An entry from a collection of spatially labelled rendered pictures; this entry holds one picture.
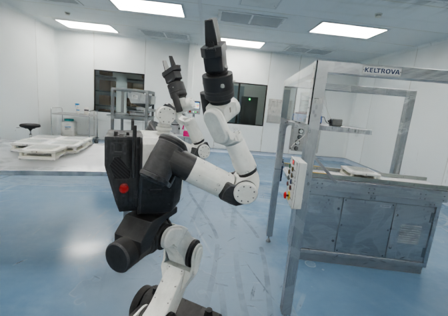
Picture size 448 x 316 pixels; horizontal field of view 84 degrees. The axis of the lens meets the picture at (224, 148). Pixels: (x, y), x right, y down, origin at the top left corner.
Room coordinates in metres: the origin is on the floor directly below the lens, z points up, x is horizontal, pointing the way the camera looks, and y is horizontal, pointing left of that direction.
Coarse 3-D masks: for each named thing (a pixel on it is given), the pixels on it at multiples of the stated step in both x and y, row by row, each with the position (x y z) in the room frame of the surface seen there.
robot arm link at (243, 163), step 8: (240, 144) 0.76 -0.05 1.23; (232, 152) 0.76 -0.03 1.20; (240, 152) 0.76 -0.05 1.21; (248, 152) 0.78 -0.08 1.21; (232, 160) 0.78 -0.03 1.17; (240, 160) 0.76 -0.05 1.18; (248, 160) 0.77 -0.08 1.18; (240, 168) 0.77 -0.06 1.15; (248, 168) 0.77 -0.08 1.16; (256, 168) 0.79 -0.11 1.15; (240, 176) 0.79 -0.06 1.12; (248, 176) 0.77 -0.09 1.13; (256, 176) 0.78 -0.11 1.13; (256, 184) 0.77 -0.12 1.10
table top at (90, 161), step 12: (0, 144) 2.21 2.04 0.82; (96, 144) 2.60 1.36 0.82; (0, 156) 1.82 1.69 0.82; (12, 156) 1.85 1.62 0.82; (72, 156) 2.01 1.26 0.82; (84, 156) 2.04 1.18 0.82; (96, 156) 2.08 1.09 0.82; (0, 168) 1.54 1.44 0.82; (12, 168) 1.56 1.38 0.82; (24, 168) 1.58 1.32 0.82; (36, 168) 1.61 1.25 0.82; (48, 168) 1.63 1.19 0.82; (60, 168) 1.65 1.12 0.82; (72, 168) 1.68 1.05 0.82; (84, 168) 1.70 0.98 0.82; (96, 168) 1.73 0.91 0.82
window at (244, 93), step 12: (240, 84) 7.13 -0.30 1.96; (252, 84) 7.16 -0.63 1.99; (240, 96) 7.13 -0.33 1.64; (252, 96) 7.16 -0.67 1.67; (264, 96) 7.19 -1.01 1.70; (240, 108) 7.14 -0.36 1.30; (252, 108) 7.17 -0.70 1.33; (264, 108) 7.19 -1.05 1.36; (240, 120) 7.14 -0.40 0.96; (252, 120) 7.17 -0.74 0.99
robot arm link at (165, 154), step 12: (156, 144) 0.77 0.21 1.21; (168, 144) 0.75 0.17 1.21; (156, 156) 0.73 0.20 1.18; (168, 156) 0.74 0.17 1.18; (180, 156) 0.75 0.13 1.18; (192, 156) 0.77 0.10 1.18; (144, 168) 0.73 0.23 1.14; (156, 168) 0.72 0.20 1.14; (168, 168) 0.73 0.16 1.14; (180, 168) 0.74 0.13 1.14; (192, 168) 0.75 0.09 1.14; (168, 180) 0.74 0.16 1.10
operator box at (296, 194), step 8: (296, 160) 1.33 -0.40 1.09; (296, 168) 1.28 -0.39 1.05; (304, 168) 1.27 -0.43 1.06; (296, 176) 1.27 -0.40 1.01; (304, 176) 1.27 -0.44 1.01; (296, 184) 1.27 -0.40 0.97; (296, 192) 1.27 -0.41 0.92; (288, 200) 1.36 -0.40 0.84; (296, 200) 1.27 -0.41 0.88; (296, 208) 1.27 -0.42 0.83
